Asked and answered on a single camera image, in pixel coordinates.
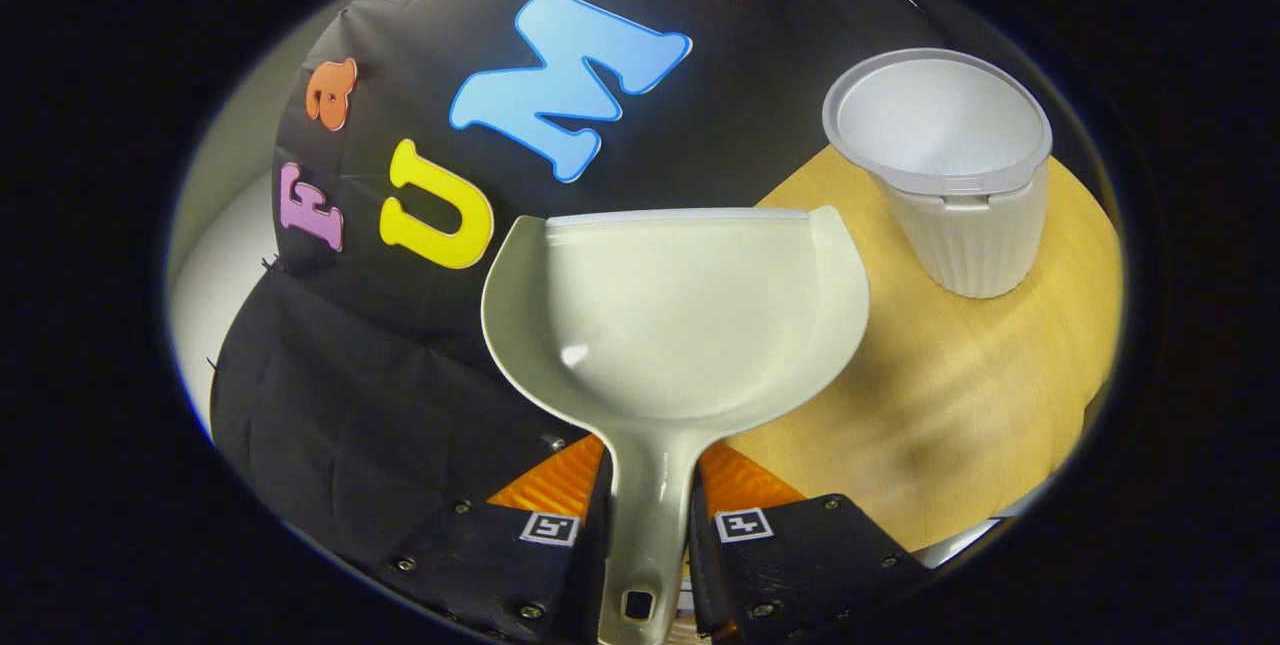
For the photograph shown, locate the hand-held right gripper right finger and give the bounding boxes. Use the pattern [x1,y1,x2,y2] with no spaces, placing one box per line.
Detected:
[688,440,936,645]

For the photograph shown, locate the black backdrop cloth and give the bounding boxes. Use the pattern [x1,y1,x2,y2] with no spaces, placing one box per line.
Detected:
[210,0,1001,566]

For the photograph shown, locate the white plastic dustpan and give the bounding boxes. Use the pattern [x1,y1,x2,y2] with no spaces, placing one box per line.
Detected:
[482,206,871,645]

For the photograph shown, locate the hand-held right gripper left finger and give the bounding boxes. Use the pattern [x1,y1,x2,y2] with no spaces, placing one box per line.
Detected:
[380,433,614,645]

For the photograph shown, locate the white ribbed garbage bin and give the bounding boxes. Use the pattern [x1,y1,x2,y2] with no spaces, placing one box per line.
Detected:
[822,48,1054,299]

